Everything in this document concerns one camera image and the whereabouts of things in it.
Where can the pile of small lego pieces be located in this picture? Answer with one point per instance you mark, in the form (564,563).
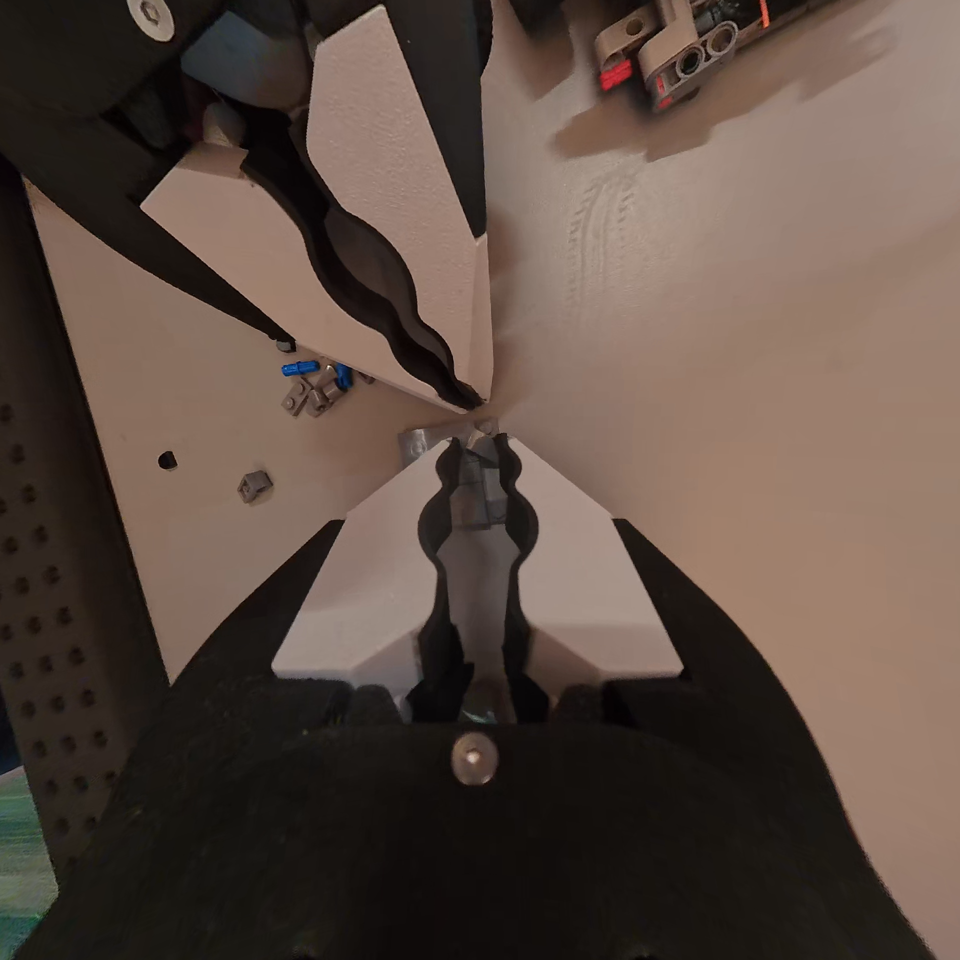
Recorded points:
(307,397)

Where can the small grey lego bracket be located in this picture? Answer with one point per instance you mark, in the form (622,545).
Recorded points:
(486,427)

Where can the grey lego tile assembly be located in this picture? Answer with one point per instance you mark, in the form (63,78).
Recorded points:
(484,495)

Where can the grey lego slope brick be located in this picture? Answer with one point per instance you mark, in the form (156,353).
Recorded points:
(255,487)

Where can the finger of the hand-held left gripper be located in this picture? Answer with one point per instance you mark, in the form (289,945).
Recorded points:
(390,150)
(225,225)

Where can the small black round lego piece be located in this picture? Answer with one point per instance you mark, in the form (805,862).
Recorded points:
(167,460)

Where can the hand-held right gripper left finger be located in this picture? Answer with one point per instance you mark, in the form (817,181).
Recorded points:
(360,600)

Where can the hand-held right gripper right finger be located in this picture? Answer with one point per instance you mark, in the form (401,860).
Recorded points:
(592,600)

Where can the grey lego car model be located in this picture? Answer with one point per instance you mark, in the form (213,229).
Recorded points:
(675,67)

